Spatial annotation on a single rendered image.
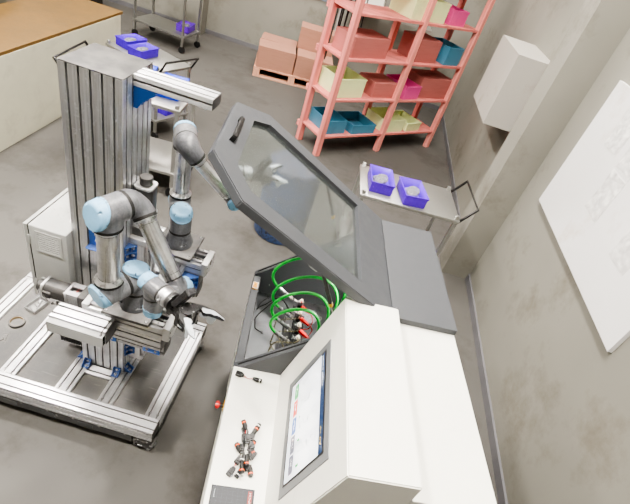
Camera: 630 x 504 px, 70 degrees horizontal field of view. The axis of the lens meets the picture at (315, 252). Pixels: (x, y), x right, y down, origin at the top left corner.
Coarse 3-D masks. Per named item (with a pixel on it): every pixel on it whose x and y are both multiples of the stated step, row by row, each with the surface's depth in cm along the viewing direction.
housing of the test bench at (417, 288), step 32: (384, 224) 236; (416, 256) 221; (416, 288) 202; (416, 320) 186; (448, 320) 191; (416, 352) 176; (448, 352) 181; (416, 384) 164; (448, 384) 168; (416, 416) 154; (448, 416) 157; (448, 448) 148; (480, 448) 151; (448, 480) 139; (480, 480) 142
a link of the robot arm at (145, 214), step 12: (132, 192) 172; (144, 204) 174; (144, 216) 175; (156, 216) 180; (144, 228) 177; (156, 228) 178; (156, 240) 178; (156, 252) 179; (168, 252) 181; (156, 264) 182; (168, 264) 181; (168, 276) 182; (180, 276) 184; (180, 288) 183
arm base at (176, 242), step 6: (168, 234) 246; (174, 234) 243; (186, 234) 245; (168, 240) 246; (174, 240) 245; (180, 240) 245; (186, 240) 247; (192, 240) 253; (174, 246) 246; (180, 246) 247; (186, 246) 249
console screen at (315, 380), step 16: (320, 352) 177; (320, 368) 170; (304, 384) 178; (320, 384) 164; (288, 400) 187; (304, 400) 171; (320, 400) 158; (288, 416) 180; (304, 416) 165; (320, 416) 153; (288, 432) 173; (304, 432) 159; (320, 432) 148; (288, 448) 166; (304, 448) 154; (320, 448) 144; (288, 464) 160; (304, 464) 149; (320, 464) 140; (288, 480) 155
